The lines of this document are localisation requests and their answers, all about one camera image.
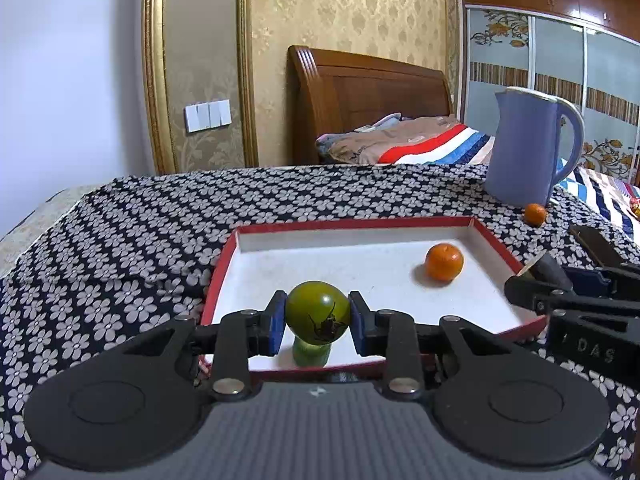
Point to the black smartphone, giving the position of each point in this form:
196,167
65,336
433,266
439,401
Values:
598,248

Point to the green pepper piece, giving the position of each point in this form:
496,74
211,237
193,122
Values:
310,355

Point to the glass sliding wardrobe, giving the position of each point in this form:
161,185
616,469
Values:
584,51

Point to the large green tomato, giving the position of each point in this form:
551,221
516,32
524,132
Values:
317,312

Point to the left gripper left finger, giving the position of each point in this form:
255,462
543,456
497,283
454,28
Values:
236,338

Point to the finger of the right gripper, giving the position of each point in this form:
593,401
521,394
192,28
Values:
614,282
543,298

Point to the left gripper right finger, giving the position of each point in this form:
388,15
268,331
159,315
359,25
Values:
399,340

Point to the black white floral tablecloth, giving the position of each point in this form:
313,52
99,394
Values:
141,250

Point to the striped folded blanket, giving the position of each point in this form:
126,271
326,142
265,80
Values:
396,140

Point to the white wall switch panel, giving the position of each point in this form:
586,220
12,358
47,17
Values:
208,115

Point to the gold wall moulding frame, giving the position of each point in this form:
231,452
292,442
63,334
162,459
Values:
197,51

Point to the orange mandarin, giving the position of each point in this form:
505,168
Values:
443,262

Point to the red white shallow box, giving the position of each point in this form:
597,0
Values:
380,258

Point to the blue plastic pitcher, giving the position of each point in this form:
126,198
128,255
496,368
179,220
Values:
523,167

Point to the small orange kumquat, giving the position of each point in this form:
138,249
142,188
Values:
535,215

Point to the wooden bed headboard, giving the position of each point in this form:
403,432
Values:
337,91

